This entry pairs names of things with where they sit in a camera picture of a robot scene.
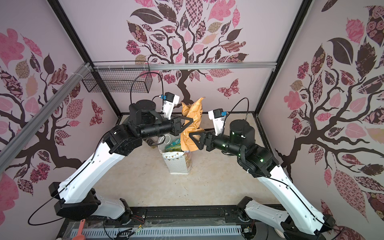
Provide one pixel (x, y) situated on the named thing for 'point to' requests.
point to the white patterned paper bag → (179, 162)
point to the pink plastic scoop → (80, 236)
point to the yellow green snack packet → (175, 146)
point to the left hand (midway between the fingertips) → (192, 123)
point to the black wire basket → (134, 76)
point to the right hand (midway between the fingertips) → (195, 132)
